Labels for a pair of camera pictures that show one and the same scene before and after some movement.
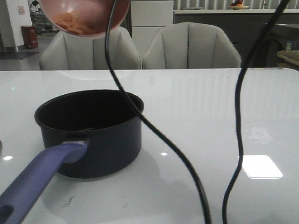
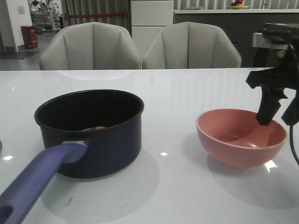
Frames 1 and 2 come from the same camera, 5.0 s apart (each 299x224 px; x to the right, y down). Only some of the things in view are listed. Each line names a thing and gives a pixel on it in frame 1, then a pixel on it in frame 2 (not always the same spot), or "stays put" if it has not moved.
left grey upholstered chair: x=63 y=51 stays put
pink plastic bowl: x=83 y=18 to x=234 y=137
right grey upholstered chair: x=190 y=45 stays put
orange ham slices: x=74 y=22 to x=100 y=127
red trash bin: x=30 y=36 stays put
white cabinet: x=147 y=17 stays put
